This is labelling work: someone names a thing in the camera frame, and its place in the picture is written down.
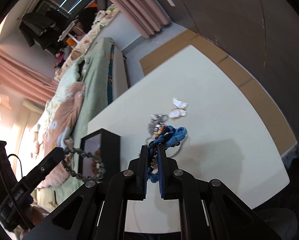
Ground black square jewelry box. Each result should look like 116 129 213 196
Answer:
78 128 121 181

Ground person's left hand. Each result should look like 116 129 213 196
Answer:
14 204 50 239

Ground pink floral blanket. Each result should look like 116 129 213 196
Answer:
38 82 85 188

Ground white low table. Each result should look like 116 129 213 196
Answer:
87 44 290 234

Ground left pink curtain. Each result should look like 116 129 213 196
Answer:
0 48 58 105

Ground pink curtain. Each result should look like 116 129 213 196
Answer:
0 48 58 105
110 0 171 38

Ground pale green quilt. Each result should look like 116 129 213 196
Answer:
37 55 85 133

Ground white butterfly hair clip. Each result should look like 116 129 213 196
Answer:
169 98 189 119

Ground flattened cardboard sheet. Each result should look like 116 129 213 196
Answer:
140 30 298 158

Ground green sheeted bed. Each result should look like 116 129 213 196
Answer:
16 37 130 213

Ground hanging black clothes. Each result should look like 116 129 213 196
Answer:
19 9 70 55

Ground floral window seat cushion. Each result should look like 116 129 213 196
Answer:
54 4 120 82

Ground right pink curtain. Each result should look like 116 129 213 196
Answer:
110 0 171 38

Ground silver chain necklace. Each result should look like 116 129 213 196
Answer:
144 113 188 158

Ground white wall socket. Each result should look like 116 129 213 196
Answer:
167 0 175 7

